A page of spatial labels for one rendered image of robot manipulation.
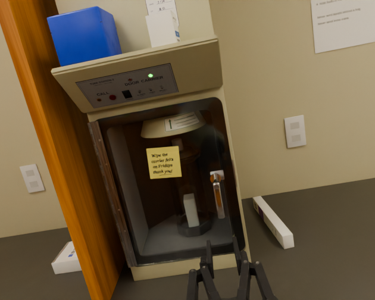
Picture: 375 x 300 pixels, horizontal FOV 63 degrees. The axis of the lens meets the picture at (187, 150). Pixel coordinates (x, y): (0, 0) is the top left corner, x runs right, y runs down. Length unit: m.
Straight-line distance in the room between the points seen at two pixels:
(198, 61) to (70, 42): 0.24
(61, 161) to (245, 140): 0.70
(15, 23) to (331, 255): 0.88
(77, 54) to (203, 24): 0.27
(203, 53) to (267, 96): 0.60
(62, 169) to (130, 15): 0.36
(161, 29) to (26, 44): 0.27
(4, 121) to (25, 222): 0.43
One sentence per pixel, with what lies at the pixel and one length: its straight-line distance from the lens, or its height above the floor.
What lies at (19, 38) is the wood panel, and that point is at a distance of 0.70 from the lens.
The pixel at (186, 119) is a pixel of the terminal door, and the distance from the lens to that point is 0.70.
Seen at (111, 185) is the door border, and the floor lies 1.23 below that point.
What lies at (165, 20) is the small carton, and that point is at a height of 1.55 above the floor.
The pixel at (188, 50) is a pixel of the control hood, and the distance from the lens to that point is 0.59.
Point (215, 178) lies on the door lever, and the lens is 0.72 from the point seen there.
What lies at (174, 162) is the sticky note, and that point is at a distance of 0.73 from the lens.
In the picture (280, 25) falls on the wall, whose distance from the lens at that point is 1.17.
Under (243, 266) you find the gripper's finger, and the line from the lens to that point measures 0.51.
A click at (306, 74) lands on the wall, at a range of 1.19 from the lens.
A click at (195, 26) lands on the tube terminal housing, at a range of 0.70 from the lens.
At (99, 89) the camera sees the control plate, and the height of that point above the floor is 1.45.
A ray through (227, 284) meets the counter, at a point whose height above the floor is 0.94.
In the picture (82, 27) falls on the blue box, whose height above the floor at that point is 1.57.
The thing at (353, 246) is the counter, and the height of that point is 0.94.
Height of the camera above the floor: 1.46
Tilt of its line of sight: 15 degrees down
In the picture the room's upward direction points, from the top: 11 degrees counter-clockwise
